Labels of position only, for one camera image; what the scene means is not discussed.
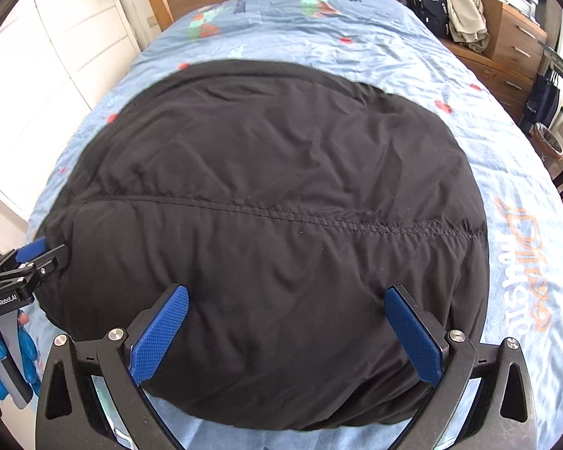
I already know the black backpack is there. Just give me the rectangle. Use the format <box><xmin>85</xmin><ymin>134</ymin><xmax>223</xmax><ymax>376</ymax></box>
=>
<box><xmin>402</xmin><ymin>0</ymin><xmax>452</xmax><ymax>38</ymax></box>

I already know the dark blue bag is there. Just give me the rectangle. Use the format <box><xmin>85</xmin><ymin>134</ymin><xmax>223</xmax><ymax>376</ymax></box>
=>
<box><xmin>521</xmin><ymin>72</ymin><xmax>562</xmax><ymax>138</ymax></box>

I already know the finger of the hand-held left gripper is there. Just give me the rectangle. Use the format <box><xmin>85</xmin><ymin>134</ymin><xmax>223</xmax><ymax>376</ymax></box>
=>
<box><xmin>9</xmin><ymin>244</ymin><xmax>72</xmax><ymax>291</ymax></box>
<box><xmin>0</xmin><ymin>238</ymin><xmax>48</xmax><ymax>275</ymax></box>

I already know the mesh wastebasket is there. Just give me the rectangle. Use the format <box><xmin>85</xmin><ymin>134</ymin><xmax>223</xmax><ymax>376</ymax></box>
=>
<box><xmin>531</xmin><ymin>122</ymin><xmax>563</xmax><ymax>161</ymax></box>

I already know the wooden dresser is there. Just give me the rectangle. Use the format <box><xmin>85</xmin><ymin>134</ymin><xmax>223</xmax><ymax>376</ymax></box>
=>
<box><xmin>438</xmin><ymin>0</ymin><xmax>549</xmax><ymax>110</ymax></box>

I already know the bed with light blue sheet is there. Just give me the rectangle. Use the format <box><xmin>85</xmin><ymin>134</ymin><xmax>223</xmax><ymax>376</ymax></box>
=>
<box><xmin>26</xmin><ymin>0</ymin><xmax>563</xmax><ymax>450</ymax></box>

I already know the black puffer jacket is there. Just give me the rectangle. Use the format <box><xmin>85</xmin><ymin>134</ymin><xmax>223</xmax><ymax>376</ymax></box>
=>
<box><xmin>35</xmin><ymin>59</ymin><xmax>492</xmax><ymax>432</ymax></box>

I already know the beige clothes pile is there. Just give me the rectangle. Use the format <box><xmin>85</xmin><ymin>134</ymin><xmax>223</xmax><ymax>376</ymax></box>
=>
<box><xmin>446</xmin><ymin>0</ymin><xmax>492</xmax><ymax>53</ymax></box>

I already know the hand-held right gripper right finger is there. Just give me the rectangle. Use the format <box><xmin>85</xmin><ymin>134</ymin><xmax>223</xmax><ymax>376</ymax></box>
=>
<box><xmin>385</xmin><ymin>285</ymin><xmax>538</xmax><ymax>450</ymax></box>

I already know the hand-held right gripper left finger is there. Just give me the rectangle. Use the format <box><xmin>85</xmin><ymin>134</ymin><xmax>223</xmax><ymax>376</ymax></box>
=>
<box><xmin>36</xmin><ymin>283</ymin><xmax>191</xmax><ymax>450</ymax></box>

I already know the white wardrobe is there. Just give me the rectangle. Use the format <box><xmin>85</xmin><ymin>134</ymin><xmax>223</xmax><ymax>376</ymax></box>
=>
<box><xmin>0</xmin><ymin>0</ymin><xmax>142</xmax><ymax>263</ymax></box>

